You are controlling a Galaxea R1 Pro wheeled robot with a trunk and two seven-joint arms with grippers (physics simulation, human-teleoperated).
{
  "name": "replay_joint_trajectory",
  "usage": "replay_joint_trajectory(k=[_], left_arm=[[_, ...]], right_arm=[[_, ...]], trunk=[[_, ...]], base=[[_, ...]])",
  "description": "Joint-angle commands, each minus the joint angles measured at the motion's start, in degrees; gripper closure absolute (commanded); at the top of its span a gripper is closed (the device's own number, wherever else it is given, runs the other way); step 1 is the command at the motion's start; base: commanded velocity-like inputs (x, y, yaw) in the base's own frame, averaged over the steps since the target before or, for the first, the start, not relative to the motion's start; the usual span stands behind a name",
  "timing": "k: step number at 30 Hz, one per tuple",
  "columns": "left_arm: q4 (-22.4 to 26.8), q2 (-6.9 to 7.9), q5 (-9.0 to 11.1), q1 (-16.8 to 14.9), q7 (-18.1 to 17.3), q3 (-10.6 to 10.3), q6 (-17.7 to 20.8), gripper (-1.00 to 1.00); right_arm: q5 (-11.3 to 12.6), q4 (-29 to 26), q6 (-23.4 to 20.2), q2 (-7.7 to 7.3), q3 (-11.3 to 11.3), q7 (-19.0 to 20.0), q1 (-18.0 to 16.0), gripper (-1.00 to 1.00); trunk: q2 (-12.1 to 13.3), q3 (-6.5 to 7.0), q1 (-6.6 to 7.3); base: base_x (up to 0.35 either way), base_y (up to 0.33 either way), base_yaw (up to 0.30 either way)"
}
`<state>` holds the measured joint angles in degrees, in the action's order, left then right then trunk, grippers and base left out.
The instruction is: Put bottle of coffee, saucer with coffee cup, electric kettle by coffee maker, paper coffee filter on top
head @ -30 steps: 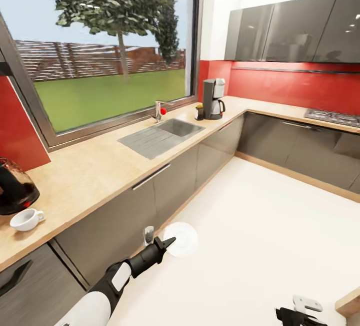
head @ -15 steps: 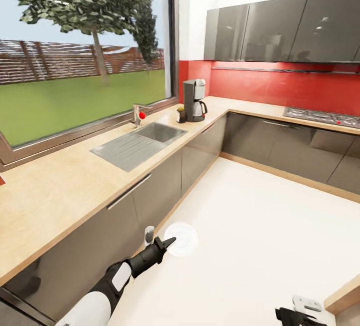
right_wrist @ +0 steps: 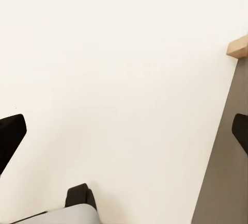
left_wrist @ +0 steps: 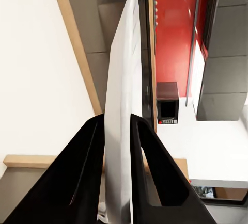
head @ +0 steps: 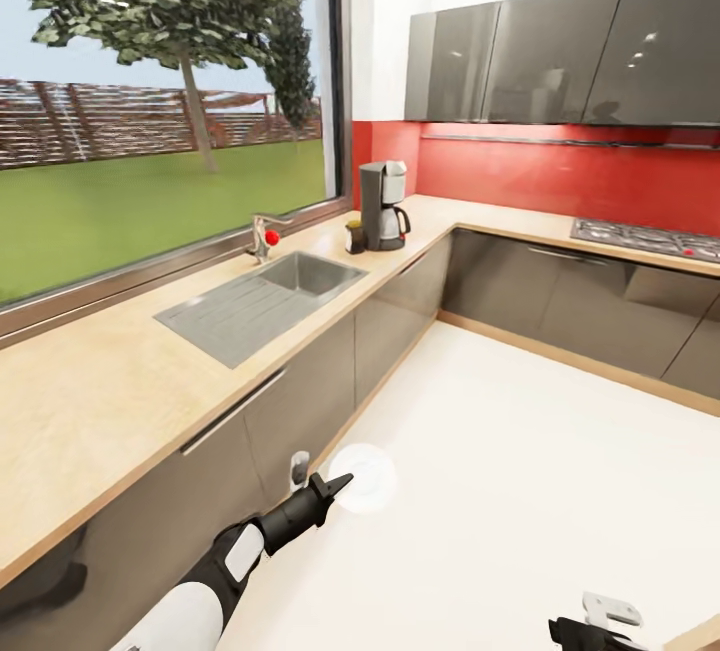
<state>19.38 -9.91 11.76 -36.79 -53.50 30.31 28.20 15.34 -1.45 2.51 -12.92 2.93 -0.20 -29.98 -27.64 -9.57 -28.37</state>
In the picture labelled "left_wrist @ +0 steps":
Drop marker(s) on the microwave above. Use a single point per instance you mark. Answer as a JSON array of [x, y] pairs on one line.
[[167, 102]]

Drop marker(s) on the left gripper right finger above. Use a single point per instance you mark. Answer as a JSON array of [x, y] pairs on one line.
[[180, 202]]

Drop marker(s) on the cabinet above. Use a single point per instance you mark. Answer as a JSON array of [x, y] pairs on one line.
[[97, 22], [224, 88], [229, 34]]

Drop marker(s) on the saucer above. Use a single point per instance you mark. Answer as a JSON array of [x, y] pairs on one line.
[[123, 97]]

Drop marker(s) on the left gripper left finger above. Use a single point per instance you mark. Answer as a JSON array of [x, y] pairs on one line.
[[68, 192]]

